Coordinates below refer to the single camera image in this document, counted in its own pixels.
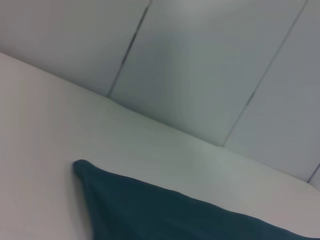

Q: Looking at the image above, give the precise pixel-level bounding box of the teal blue shirt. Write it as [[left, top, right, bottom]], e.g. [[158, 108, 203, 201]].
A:
[[72, 159, 320, 240]]

